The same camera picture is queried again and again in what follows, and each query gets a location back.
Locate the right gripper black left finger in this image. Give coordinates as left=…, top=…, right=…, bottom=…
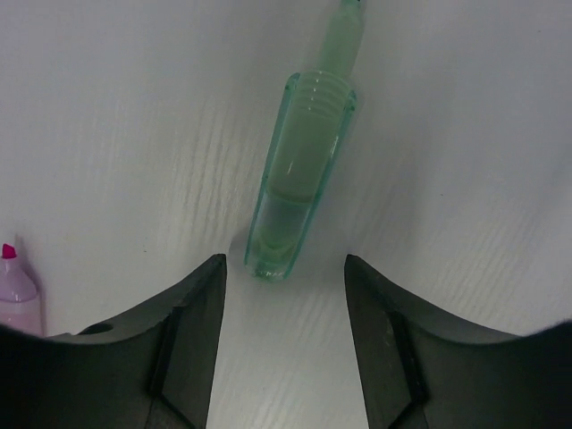
left=1, top=254, right=227, bottom=428

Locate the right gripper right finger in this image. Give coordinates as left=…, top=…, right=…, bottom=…
left=344, top=255, right=571, bottom=428

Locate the pink highlighter marker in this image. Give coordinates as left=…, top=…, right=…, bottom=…
left=1, top=243, right=45, bottom=337

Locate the green highlighter marker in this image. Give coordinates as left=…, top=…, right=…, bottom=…
left=244, top=1, right=365, bottom=282

